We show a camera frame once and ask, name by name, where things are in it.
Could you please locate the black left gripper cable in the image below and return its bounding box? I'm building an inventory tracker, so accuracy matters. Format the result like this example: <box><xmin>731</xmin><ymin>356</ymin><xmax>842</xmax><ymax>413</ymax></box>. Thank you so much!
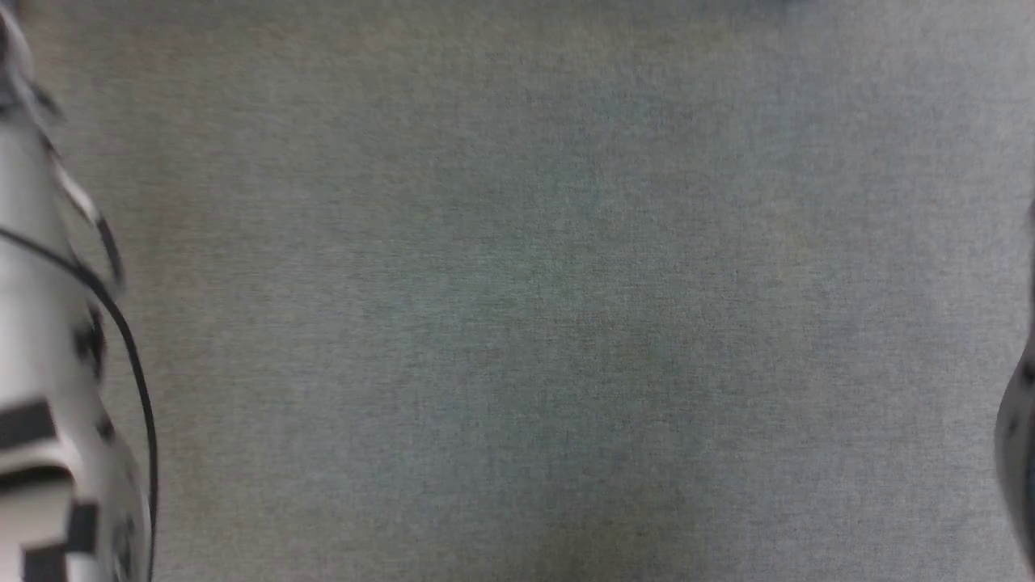
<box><xmin>0</xmin><ymin>229</ymin><xmax>159</xmax><ymax>582</ymax></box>

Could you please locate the grey fabric sofa seat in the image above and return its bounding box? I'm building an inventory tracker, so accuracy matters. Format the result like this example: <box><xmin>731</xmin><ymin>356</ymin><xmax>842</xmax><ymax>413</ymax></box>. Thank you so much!
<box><xmin>0</xmin><ymin>0</ymin><xmax>1035</xmax><ymax>582</ymax></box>

